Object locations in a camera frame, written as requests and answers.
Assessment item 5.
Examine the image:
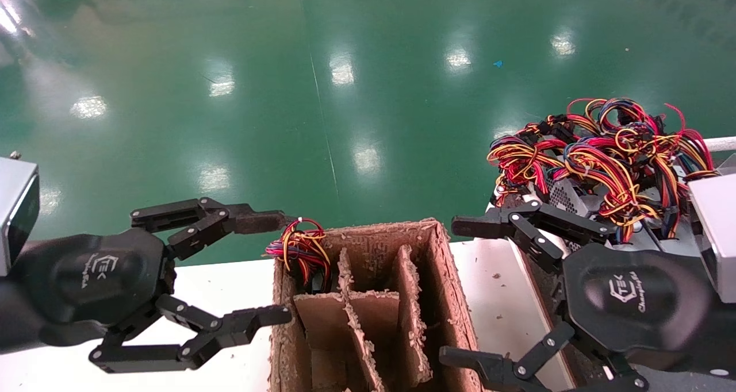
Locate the grey computer power supply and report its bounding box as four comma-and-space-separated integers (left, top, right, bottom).
635, 220, 691, 258
264, 217, 333, 294
543, 171, 604, 217

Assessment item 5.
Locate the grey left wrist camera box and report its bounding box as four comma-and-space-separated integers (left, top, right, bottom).
0, 153, 41, 278

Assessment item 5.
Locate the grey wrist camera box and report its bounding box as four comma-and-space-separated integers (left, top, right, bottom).
687, 174, 736, 304
0, 153, 41, 278

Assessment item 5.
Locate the short cardboard cross divider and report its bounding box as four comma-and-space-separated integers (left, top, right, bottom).
293, 290, 401, 353

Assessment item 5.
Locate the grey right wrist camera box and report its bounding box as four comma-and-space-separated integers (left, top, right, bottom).
687, 174, 736, 304

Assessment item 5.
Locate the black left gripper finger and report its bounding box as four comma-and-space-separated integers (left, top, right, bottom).
89, 293, 293, 374
131, 197, 297, 262

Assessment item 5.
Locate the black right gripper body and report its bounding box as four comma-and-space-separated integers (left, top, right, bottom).
561, 243, 716, 371

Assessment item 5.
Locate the long cardboard divider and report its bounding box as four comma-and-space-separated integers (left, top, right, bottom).
335, 247, 387, 392
396, 244, 433, 388

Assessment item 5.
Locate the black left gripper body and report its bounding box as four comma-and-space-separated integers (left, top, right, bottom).
10, 227, 177, 347

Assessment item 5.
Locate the worn brown cardboard box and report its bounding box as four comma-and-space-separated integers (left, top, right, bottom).
269, 218, 485, 392

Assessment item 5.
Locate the tangled coloured wire pile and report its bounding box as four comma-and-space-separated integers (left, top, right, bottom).
487, 97, 719, 243

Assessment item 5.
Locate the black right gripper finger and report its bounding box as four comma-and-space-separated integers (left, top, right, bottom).
440, 322, 650, 392
451, 199, 618, 273

